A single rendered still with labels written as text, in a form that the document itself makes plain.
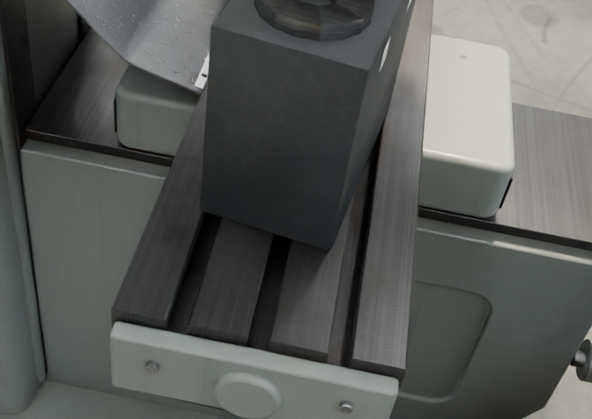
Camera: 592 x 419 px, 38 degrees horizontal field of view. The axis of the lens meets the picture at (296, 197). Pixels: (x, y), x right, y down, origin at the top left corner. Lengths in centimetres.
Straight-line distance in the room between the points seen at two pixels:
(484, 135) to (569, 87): 176
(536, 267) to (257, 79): 60
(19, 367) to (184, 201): 74
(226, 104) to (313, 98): 7
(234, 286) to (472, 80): 58
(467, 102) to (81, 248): 57
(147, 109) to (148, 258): 38
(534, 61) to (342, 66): 232
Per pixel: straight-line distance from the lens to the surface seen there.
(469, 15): 305
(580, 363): 128
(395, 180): 80
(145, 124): 106
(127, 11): 104
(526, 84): 277
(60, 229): 123
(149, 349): 66
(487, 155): 105
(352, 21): 62
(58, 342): 144
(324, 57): 60
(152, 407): 149
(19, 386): 147
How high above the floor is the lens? 145
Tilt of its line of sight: 43 degrees down
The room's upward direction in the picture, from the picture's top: 10 degrees clockwise
